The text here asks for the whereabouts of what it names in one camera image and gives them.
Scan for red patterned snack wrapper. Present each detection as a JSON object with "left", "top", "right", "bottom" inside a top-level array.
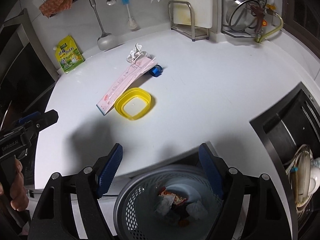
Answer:
[{"left": 159, "top": 190, "right": 188, "bottom": 205}]

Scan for clear plastic bag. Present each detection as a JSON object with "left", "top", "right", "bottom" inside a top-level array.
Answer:
[{"left": 186, "top": 200, "right": 208, "bottom": 220}]

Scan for grey perforated trash bin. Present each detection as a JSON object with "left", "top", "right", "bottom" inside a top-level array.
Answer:
[{"left": 113, "top": 164, "right": 222, "bottom": 239}]

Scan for black kitchen sink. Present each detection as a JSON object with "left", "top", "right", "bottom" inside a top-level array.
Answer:
[{"left": 250, "top": 83, "right": 319, "bottom": 239}]

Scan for left hand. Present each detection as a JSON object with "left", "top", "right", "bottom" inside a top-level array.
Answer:
[{"left": 10, "top": 159, "right": 29, "bottom": 211}]

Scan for black stove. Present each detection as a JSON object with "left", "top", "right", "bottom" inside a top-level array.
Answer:
[{"left": 1, "top": 9, "right": 59, "bottom": 190}]

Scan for yellow green refill pouch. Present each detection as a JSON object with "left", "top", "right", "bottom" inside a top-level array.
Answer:
[{"left": 54, "top": 35, "right": 84, "bottom": 73}]

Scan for yellow plastic lid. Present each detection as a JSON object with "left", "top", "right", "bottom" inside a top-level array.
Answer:
[{"left": 114, "top": 88, "right": 152, "bottom": 121}]

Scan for blue bottle cap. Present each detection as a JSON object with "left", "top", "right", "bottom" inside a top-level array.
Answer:
[{"left": 148, "top": 64, "right": 163, "bottom": 77}]

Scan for grey ladle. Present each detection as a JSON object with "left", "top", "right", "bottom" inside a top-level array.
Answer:
[{"left": 89, "top": 0, "right": 118, "bottom": 51}]

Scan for stacked plates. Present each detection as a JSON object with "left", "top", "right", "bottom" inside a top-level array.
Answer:
[{"left": 285, "top": 144, "right": 313, "bottom": 211}]

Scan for pink flat package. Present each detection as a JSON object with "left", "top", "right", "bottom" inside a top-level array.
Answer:
[{"left": 96, "top": 56, "right": 157, "bottom": 115}]

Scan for crumpled white paper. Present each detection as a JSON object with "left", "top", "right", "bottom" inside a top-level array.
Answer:
[{"left": 126, "top": 43, "right": 151, "bottom": 63}]

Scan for white bowl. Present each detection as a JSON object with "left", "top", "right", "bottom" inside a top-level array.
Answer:
[{"left": 308, "top": 157, "right": 320, "bottom": 196}]

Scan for orange dish cloth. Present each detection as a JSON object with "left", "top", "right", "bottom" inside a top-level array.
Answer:
[{"left": 39, "top": 0, "right": 73, "bottom": 18}]

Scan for steel cutting board rack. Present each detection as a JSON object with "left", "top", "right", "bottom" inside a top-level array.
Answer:
[{"left": 168, "top": 1, "right": 209, "bottom": 42}]

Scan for blue white bottle brush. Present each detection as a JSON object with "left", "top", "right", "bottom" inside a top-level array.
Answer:
[{"left": 121, "top": 0, "right": 138, "bottom": 31}]

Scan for glass pot lid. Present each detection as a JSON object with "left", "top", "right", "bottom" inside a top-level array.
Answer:
[{"left": 226, "top": 0, "right": 264, "bottom": 32}]

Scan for white cutting board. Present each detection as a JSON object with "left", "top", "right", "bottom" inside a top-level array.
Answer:
[{"left": 172, "top": 0, "right": 218, "bottom": 29}]

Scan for yellow gas hose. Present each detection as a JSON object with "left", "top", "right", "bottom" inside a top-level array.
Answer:
[{"left": 254, "top": 4, "right": 284, "bottom": 43}]

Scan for window frame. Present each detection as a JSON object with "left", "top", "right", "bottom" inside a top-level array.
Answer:
[{"left": 282, "top": 0, "right": 319, "bottom": 57}]

